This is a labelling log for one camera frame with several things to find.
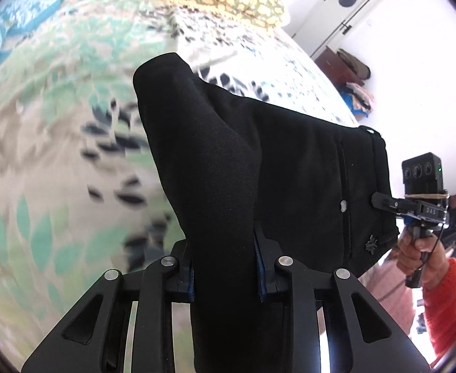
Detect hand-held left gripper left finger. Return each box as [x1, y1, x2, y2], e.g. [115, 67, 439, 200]
[21, 240, 195, 373]

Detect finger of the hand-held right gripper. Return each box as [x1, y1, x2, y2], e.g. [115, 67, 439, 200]
[371, 192, 421, 218]

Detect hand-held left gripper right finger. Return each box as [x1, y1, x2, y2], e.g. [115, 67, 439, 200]
[253, 229, 432, 373]

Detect black pants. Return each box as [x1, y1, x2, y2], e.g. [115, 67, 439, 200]
[132, 52, 400, 373]

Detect person's right forearm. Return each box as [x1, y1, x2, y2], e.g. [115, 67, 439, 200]
[422, 258, 456, 362]

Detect person's right hand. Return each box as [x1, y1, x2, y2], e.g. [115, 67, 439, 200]
[397, 227, 452, 292]

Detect pink garment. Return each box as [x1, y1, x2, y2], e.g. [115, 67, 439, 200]
[359, 256, 417, 337]

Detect pile of colourful clothes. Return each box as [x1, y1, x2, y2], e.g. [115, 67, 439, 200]
[339, 81, 375, 117]

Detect brown bag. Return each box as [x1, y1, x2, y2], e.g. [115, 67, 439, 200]
[337, 48, 371, 80]

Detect brown wooden cabinet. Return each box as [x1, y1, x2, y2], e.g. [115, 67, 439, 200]
[314, 46, 368, 88]

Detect leaf printed bedsheet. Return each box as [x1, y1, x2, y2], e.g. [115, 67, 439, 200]
[0, 0, 358, 358]

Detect white door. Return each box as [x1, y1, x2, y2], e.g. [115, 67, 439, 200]
[290, 0, 392, 57]

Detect teal patterned cloth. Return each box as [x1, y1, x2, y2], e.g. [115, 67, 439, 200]
[0, 0, 94, 82]

